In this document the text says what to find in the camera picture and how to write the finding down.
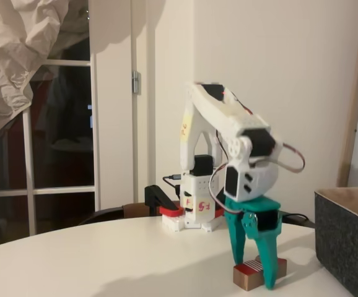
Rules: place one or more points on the dark brown wooden chair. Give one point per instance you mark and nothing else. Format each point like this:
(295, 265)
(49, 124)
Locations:
(134, 210)

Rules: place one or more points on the teal gripper black servo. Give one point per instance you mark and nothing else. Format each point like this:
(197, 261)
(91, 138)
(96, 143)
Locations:
(257, 206)

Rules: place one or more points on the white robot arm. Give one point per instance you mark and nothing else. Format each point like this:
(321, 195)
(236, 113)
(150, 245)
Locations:
(216, 111)

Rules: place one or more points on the white glazed door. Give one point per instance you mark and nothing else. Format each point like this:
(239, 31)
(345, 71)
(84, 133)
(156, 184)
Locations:
(93, 139)

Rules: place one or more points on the grey felt box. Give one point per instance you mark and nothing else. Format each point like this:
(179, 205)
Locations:
(346, 241)

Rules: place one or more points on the metal door hinge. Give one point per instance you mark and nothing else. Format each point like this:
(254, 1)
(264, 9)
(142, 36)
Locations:
(136, 82)

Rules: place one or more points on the red striped wooden block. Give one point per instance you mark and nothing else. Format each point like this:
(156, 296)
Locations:
(247, 277)

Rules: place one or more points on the beige crumpled curtain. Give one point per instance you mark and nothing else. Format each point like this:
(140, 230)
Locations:
(5, 62)

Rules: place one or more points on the light wood framed panel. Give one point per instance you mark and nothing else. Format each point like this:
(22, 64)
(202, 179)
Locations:
(357, 92)

